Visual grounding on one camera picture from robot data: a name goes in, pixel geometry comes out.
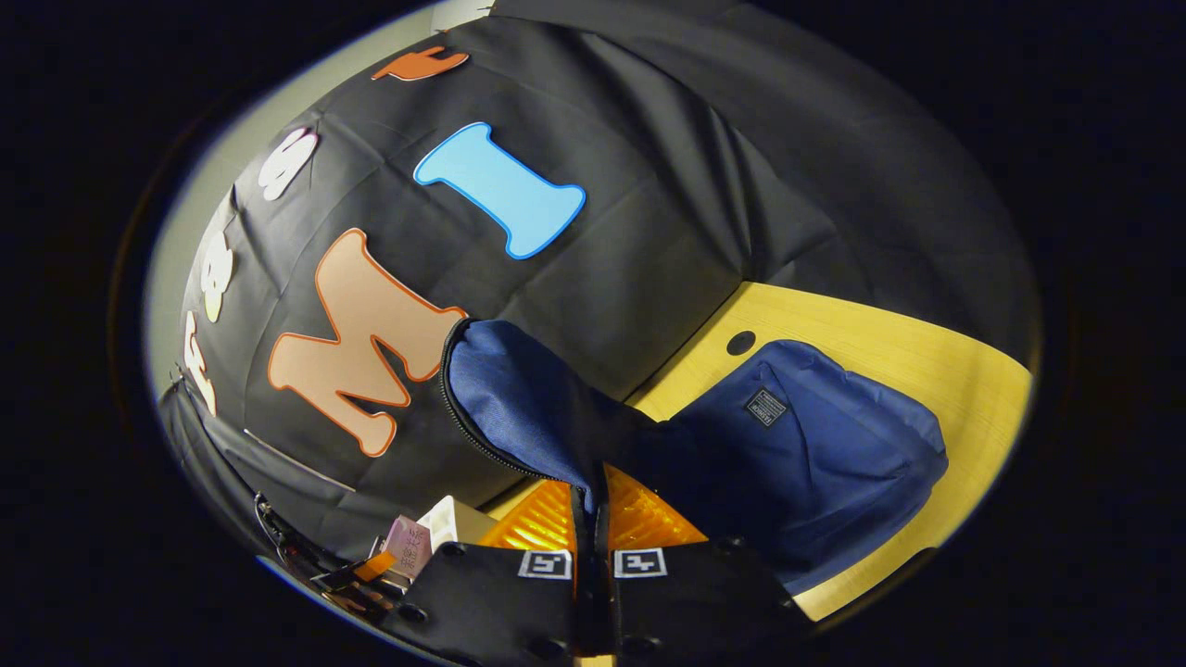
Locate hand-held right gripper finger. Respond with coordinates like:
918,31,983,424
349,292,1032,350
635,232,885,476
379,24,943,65
593,465,816,661
385,480,594,661

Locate pink book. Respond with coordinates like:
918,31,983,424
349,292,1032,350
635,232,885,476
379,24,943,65
383,515,434,582

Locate blue schoolbag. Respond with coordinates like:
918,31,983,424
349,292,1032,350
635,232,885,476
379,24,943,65
440,318,951,594

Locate black backdrop cloth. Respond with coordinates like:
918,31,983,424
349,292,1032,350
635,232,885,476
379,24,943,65
158,0,1039,566

